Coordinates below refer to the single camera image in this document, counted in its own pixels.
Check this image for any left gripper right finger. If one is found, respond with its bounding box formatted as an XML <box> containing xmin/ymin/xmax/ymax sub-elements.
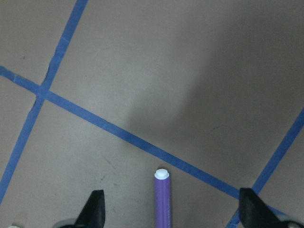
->
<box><xmin>238</xmin><ymin>188</ymin><xmax>304</xmax><ymax>228</ymax></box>

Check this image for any purple pen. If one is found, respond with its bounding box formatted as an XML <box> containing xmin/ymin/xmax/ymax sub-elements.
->
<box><xmin>154</xmin><ymin>169</ymin><xmax>171</xmax><ymax>228</ymax></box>

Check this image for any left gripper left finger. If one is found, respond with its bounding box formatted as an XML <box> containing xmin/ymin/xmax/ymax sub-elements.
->
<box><xmin>74</xmin><ymin>190</ymin><xmax>105</xmax><ymax>228</ymax></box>

